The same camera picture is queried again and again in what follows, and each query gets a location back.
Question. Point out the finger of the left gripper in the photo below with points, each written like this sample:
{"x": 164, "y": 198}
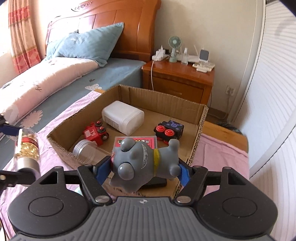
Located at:
{"x": 11, "y": 178}
{"x": 8, "y": 129}

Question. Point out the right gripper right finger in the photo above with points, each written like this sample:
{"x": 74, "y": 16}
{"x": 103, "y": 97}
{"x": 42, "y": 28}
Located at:
{"x": 193, "y": 183}

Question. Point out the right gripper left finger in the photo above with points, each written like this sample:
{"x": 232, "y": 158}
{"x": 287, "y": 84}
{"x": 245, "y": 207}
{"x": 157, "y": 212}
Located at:
{"x": 92, "y": 178}

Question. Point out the fish oil capsule bottle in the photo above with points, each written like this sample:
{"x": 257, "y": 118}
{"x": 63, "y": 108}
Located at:
{"x": 26, "y": 154}

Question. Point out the clear plastic jar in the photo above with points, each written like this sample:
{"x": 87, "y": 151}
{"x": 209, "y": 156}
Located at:
{"x": 89, "y": 152}

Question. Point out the red toy train car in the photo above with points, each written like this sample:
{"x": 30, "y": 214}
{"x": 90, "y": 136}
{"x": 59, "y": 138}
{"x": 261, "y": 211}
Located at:
{"x": 96, "y": 132}

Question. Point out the black toy train car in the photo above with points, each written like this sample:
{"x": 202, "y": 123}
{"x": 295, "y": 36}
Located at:
{"x": 168, "y": 130}

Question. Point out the white translucent plastic container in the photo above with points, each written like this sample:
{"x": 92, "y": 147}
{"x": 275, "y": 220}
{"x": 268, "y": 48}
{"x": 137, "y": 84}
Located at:
{"x": 123, "y": 117}

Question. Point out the black device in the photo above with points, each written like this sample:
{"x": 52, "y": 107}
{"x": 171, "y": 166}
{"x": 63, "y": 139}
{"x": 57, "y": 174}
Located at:
{"x": 155, "y": 182}

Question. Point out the pink table cloth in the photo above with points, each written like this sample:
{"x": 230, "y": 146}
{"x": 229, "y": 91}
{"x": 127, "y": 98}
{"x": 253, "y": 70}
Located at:
{"x": 214, "y": 150}

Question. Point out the pink floral quilt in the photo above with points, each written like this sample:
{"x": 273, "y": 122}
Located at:
{"x": 29, "y": 89}

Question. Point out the brown cardboard box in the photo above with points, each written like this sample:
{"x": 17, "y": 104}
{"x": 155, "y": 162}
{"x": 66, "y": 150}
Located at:
{"x": 157, "y": 107}

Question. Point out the orange patterned curtain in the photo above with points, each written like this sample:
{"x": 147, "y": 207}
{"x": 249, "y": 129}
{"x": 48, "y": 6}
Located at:
{"x": 24, "y": 53}

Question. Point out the wooden nightstand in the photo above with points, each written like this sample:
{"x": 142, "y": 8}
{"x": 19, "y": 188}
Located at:
{"x": 180, "y": 80}

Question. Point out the white louvered closet door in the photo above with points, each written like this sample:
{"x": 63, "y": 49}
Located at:
{"x": 266, "y": 115}

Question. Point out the blue bed sheet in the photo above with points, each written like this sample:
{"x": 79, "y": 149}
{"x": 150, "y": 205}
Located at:
{"x": 117, "y": 71}

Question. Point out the white remote control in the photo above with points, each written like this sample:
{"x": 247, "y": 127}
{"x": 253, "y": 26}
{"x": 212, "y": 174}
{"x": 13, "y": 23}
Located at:
{"x": 204, "y": 66}

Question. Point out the clear spray bottle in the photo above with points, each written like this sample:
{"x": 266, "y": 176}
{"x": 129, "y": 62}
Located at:
{"x": 185, "y": 57}

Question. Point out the small clock display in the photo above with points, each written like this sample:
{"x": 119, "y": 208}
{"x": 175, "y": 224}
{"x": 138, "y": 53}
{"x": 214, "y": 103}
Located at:
{"x": 204, "y": 55}

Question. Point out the blue pillow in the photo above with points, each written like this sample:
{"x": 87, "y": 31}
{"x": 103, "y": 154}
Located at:
{"x": 96, "y": 44}

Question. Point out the white power strip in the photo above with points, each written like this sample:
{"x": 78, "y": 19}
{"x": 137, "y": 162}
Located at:
{"x": 160, "y": 54}

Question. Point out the small green desk fan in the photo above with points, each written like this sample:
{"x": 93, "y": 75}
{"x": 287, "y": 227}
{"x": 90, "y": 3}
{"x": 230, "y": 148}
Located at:
{"x": 174, "y": 42}

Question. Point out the wooden headboard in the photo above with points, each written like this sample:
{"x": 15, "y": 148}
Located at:
{"x": 137, "y": 18}

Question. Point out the wall power socket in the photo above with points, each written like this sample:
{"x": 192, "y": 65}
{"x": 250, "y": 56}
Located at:
{"x": 230, "y": 91}

